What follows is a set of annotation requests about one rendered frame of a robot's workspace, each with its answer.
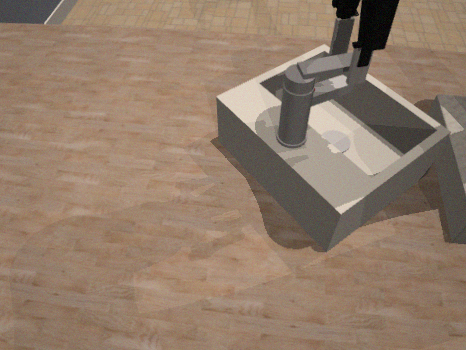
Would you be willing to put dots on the beige rectangular sink basin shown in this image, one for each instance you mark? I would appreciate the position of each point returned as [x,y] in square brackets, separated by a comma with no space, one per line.
[327,194]

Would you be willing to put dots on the grey mixer tap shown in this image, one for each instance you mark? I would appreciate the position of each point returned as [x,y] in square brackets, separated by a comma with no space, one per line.
[300,93]

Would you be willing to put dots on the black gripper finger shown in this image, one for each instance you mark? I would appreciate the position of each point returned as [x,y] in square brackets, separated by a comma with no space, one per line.
[377,35]
[343,27]

